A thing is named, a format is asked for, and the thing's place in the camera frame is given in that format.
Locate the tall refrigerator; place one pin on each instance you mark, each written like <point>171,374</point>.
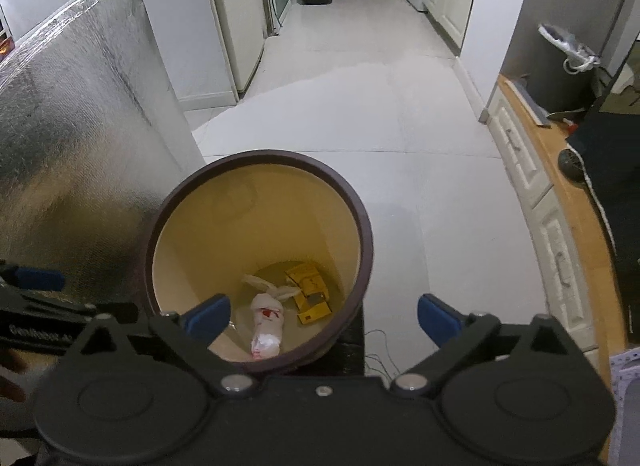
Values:
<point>235,20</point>

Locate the yellow cardboard packet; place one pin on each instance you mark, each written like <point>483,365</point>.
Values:
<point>306,278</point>
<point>316,313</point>

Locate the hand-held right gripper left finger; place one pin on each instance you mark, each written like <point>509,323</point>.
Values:
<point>207,320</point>

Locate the crumpled white wrapper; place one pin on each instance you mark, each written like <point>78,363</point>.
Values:
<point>267,326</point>

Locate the white perforated metal frame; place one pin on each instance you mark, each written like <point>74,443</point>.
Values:
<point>625,371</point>

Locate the silver foil panel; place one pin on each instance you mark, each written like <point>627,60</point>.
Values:
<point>75,120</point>

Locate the yellow trash bin brown rim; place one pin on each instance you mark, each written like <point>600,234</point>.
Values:
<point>225,226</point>

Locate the white cabinet wooden top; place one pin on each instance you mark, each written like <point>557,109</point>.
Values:
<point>575,206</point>

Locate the grey flat bar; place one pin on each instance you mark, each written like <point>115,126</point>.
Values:
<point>531,103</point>

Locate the grey waste bin white liner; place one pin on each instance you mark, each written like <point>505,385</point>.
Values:
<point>555,35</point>

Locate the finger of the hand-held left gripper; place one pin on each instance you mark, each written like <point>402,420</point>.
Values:
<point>50,302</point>
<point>37,280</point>

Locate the black printed cloth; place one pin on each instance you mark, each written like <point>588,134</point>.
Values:
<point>620,170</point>

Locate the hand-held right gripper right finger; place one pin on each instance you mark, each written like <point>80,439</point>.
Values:
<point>436,318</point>

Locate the black round object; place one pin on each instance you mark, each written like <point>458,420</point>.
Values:
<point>570,161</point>

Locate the person's left hand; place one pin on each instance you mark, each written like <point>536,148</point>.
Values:
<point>11,362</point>

